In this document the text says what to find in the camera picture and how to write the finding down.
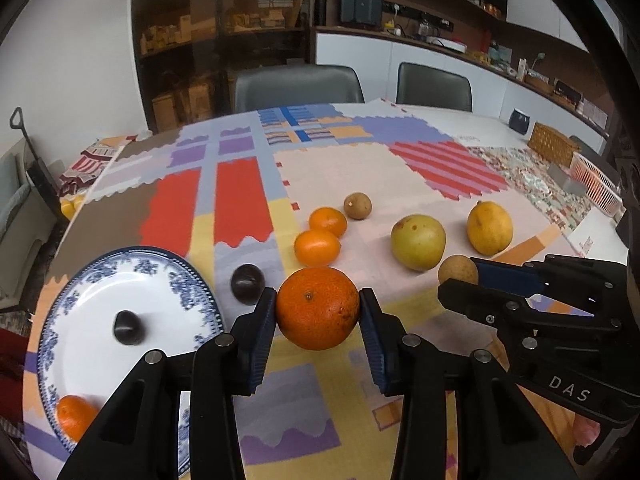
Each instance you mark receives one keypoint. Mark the small mandarin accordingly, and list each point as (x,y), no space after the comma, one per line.
(327,221)
(316,247)
(75,416)

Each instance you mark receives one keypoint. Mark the black bottle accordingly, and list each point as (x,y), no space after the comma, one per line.
(320,10)

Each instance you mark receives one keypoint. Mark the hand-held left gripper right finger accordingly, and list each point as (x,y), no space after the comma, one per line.
(372,350)

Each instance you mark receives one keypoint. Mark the grey sofa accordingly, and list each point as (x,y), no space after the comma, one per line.
(20,240)

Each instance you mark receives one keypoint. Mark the glass door cabinet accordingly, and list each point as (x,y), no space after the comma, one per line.
(200,35)

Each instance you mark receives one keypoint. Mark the grey chair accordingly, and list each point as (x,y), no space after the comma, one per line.
(300,85)
(434,85)

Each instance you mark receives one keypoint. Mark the striped folded cloth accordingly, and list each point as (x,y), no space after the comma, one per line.
(90,160)

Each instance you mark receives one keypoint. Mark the white sideboard cabinet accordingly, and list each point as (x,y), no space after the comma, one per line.
(380,55)

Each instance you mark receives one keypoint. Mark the yellow-green pear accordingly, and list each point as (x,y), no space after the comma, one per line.
(417,242)

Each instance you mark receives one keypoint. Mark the small brown round fruit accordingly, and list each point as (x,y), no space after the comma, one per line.
(457,270)
(357,206)

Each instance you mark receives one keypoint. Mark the black upright vacuum cleaner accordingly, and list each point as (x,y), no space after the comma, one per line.
(37,170)

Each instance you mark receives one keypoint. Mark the large orange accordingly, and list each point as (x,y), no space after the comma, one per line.
(317,307)

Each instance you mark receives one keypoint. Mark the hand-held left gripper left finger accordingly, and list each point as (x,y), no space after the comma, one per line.
(264,340)

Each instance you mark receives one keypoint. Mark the dark blue mug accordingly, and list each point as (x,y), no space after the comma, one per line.
(520,121)

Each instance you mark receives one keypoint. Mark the wicker basket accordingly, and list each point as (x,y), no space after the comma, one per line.
(552,144)

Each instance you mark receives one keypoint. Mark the dark purple fruit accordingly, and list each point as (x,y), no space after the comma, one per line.
(128,327)
(247,283)

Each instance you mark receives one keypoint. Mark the floral tablecloth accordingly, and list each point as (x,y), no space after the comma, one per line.
(530,180)

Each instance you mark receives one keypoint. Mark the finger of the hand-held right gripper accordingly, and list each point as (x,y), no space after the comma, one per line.
(480,305)
(510,277)

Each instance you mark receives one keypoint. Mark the blue and white plate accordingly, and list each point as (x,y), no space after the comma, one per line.
(85,320)

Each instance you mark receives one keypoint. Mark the white plastic basket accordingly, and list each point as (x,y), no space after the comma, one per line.
(597,182)

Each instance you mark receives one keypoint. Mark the person's right hand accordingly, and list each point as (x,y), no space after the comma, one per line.
(586,431)

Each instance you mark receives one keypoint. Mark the red cloth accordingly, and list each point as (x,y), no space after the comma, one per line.
(10,360)

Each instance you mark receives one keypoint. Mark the yellow round fruit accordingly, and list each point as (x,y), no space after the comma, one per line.
(490,227)

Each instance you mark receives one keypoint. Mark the grey box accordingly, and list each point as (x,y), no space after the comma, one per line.
(567,179)

